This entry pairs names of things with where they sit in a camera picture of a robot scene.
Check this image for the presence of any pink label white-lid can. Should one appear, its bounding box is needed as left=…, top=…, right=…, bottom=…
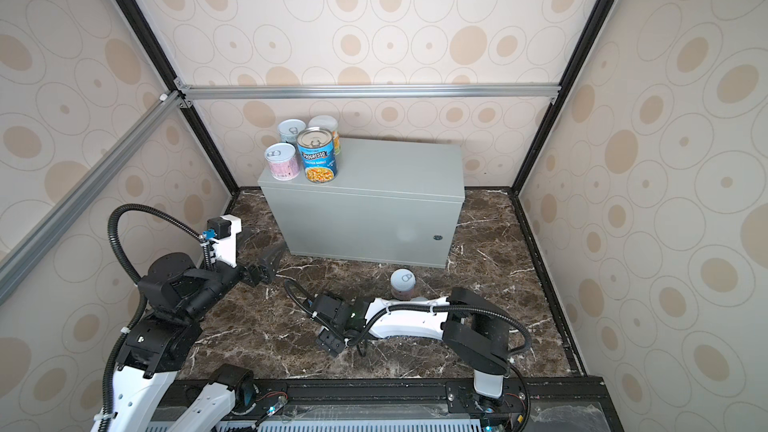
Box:
left=265, top=142, right=301, bottom=181

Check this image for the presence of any blue label can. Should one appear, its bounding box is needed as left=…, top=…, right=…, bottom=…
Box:
left=297, top=127, right=337, bottom=183

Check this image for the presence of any teal label white-lid can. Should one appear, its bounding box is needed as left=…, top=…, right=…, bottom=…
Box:
left=278, top=119, right=307, bottom=145

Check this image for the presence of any green orange label can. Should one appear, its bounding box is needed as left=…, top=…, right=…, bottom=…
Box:
left=308, top=115, right=341, bottom=156

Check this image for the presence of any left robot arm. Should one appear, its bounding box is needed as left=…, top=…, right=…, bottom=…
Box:
left=93, top=242, right=287, bottom=431

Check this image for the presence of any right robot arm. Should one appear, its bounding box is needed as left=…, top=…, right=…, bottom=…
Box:
left=301, top=287, right=531, bottom=399

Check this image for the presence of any pink can near cabinet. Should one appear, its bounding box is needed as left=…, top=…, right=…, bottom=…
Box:
left=390, top=268, right=417, bottom=301

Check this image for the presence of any grey metal cabinet box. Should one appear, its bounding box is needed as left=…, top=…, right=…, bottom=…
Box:
left=258, top=138, right=465, bottom=268

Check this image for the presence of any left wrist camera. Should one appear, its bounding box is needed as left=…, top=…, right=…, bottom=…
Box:
left=202, top=215, right=242, bottom=267

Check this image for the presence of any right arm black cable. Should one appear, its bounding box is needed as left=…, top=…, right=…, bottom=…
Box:
left=283, top=278, right=534, bottom=432

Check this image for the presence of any left diagonal aluminium rail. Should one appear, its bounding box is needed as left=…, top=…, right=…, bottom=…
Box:
left=1, top=91, right=182, bottom=302

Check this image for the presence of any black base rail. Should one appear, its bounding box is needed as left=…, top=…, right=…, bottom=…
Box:
left=106, top=365, right=625, bottom=432

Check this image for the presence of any horizontal aluminium rail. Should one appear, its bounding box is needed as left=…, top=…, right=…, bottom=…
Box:
left=180, top=83, right=561, bottom=100

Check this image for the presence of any left black corner post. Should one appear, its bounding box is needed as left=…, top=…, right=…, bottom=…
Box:
left=114, top=0, right=240, bottom=196

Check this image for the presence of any black corner post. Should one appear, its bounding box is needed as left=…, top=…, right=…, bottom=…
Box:
left=114, top=0, right=240, bottom=196
left=510, top=0, right=617, bottom=197

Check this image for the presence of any right black corner post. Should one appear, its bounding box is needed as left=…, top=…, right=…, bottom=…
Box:
left=510, top=0, right=617, bottom=197

